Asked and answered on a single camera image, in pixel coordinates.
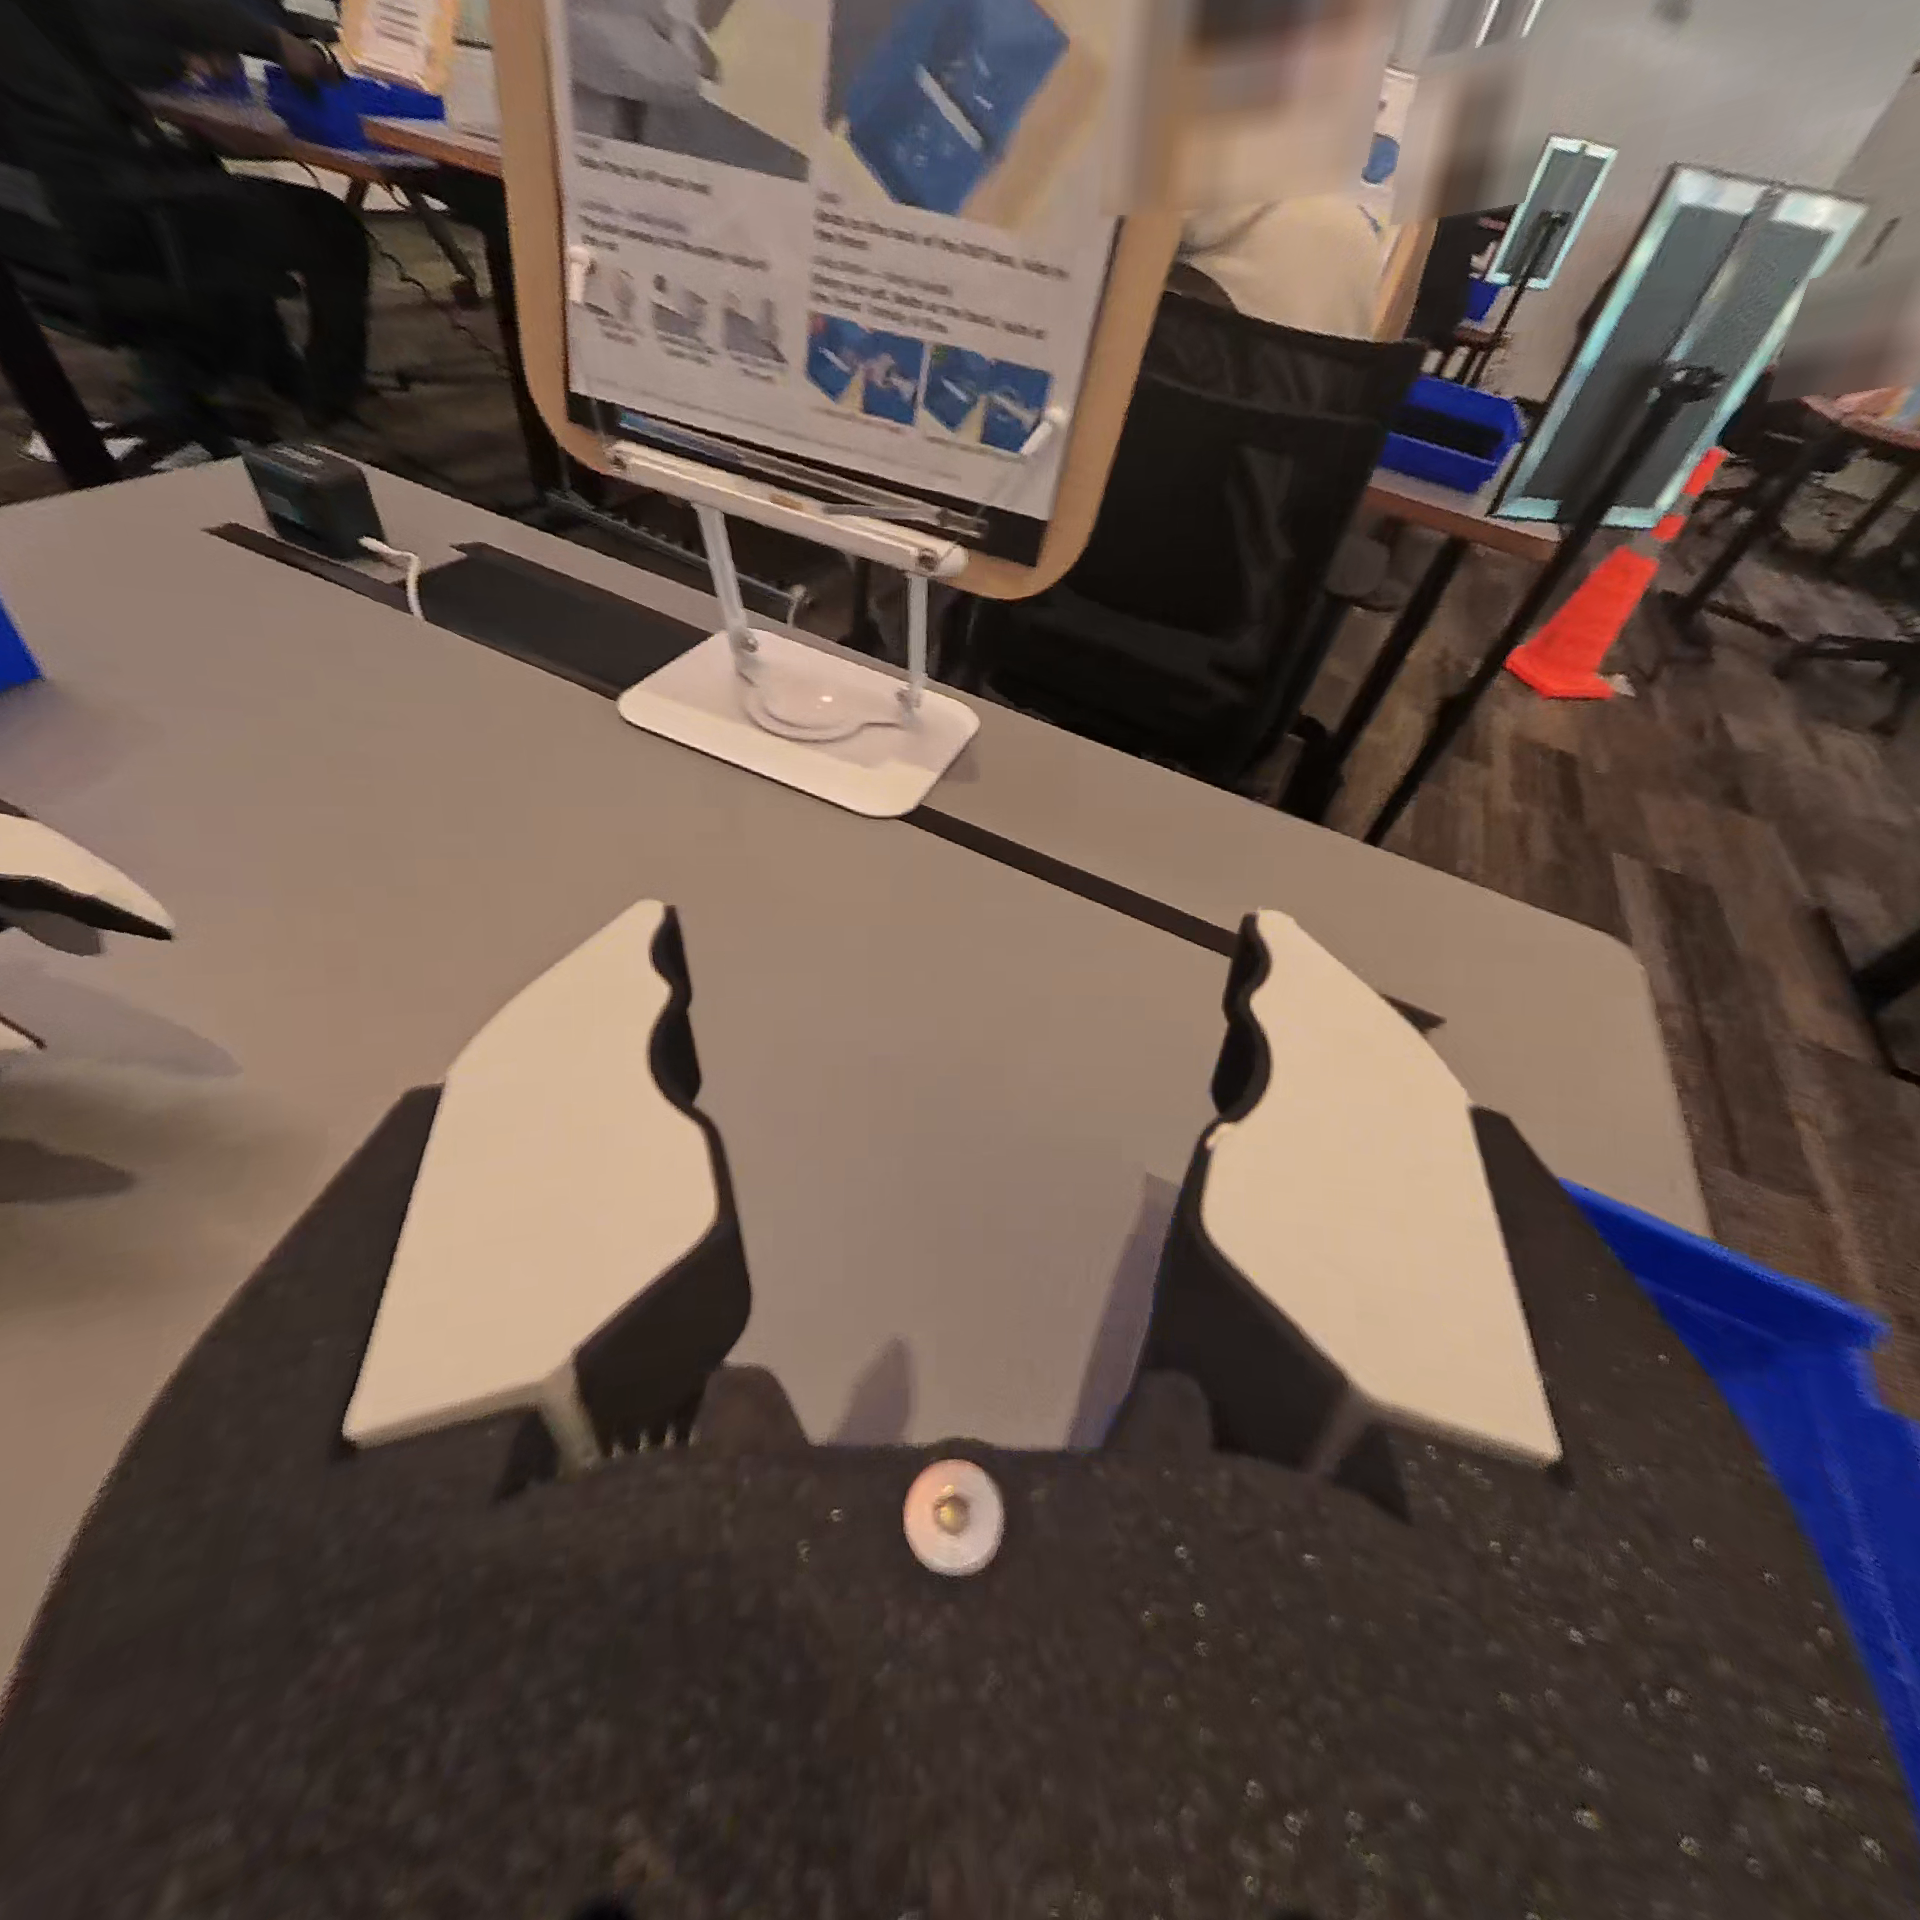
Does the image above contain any small blue bin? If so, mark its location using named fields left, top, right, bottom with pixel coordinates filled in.
left=1380, top=375, right=1525, bottom=494
left=266, top=62, right=447, bottom=152

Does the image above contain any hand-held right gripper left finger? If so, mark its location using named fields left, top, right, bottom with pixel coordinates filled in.
left=342, top=897, right=750, bottom=1469

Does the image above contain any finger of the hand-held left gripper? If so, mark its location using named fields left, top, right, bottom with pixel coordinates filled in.
left=0, top=811, right=178, bottom=963

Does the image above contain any orange traffic cone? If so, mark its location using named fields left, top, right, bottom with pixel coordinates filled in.
left=1502, top=447, right=1728, bottom=703

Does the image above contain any black office chair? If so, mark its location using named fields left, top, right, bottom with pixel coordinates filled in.
left=960, top=291, right=1426, bottom=798

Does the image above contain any black tripod stand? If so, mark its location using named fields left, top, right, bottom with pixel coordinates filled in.
left=1355, top=363, right=1726, bottom=843

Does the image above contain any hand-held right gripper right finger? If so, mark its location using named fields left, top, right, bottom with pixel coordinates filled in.
left=1156, top=906, right=1564, bottom=1487

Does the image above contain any black charger box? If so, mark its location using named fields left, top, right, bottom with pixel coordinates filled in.
left=238, top=443, right=389, bottom=560

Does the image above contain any instruction sheet on white stand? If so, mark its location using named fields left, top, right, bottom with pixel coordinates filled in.
left=490, top=0, right=1185, bottom=601

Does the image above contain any wooden desk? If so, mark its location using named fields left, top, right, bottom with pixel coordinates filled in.
left=140, top=81, right=512, bottom=301

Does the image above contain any printed instruction sheet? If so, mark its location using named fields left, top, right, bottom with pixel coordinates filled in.
left=542, top=0, right=1125, bottom=527

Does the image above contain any black table cable strip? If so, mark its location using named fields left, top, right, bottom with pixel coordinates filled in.
left=206, top=518, right=1444, bottom=1036

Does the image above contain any wooden board with paper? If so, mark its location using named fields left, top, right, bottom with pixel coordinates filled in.
left=337, top=0, right=458, bottom=93

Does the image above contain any small framed light panel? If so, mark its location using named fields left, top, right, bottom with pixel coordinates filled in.
left=1490, top=134, right=1621, bottom=291

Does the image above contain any large framed light panel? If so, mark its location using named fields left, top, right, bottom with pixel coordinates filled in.
left=1493, top=162, right=1871, bottom=529

